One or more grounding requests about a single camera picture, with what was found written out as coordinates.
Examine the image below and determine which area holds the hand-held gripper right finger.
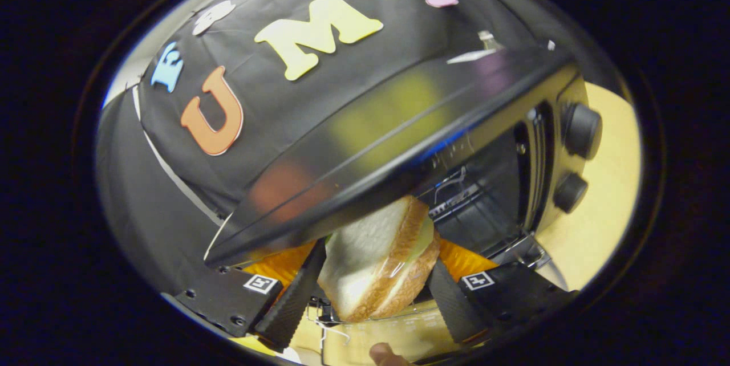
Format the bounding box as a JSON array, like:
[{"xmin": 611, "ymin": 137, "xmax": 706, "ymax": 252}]
[{"xmin": 428, "ymin": 238, "xmax": 578, "ymax": 344}]

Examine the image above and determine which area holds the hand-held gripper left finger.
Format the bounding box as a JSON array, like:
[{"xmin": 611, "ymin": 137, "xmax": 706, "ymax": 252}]
[{"xmin": 174, "ymin": 239, "xmax": 329, "ymax": 352}]

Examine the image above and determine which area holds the sandwich with lettuce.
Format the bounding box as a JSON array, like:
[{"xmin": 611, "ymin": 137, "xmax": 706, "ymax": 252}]
[{"xmin": 317, "ymin": 195, "xmax": 441, "ymax": 323}]

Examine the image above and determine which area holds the black toaster oven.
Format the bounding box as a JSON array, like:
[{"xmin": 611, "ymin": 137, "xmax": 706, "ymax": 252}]
[{"xmin": 204, "ymin": 41, "xmax": 604, "ymax": 366}]

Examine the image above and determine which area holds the metal oven rack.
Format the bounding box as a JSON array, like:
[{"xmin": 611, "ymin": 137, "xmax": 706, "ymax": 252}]
[{"xmin": 419, "ymin": 166, "xmax": 514, "ymax": 241}]

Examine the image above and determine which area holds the clear plastic bottle green liquid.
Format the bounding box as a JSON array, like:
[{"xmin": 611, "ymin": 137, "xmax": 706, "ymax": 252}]
[{"xmin": 478, "ymin": 30, "xmax": 504, "ymax": 51}]

